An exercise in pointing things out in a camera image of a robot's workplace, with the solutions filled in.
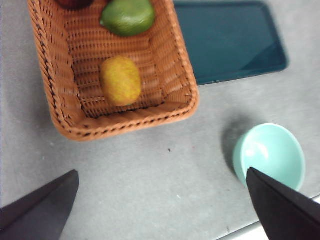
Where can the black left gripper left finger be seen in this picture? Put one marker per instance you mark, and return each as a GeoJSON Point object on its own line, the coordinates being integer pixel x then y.
{"type": "Point", "coordinates": [37, 212]}

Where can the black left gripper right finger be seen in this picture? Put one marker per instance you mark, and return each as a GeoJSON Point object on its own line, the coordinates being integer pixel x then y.
{"type": "Point", "coordinates": [287, 212]}

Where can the light teal bowl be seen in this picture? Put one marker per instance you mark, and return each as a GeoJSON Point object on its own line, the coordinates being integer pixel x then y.
{"type": "Point", "coordinates": [272, 152]}

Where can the yellow-brown kiwifruit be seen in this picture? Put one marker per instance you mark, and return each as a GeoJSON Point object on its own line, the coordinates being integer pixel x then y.
{"type": "Point", "coordinates": [120, 81]}

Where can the brown wicker basket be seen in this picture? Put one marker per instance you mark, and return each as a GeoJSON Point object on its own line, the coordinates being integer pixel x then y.
{"type": "Point", "coordinates": [57, 75]}

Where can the dark teal rectangular tray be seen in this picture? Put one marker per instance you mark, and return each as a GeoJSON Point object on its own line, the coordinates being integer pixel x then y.
{"type": "Point", "coordinates": [225, 42]}

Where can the dark purple fruit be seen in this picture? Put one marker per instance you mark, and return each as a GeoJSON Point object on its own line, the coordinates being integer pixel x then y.
{"type": "Point", "coordinates": [73, 3]}

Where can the green avocado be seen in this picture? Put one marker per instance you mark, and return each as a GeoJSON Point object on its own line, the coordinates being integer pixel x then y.
{"type": "Point", "coordinates": [128, 17]}

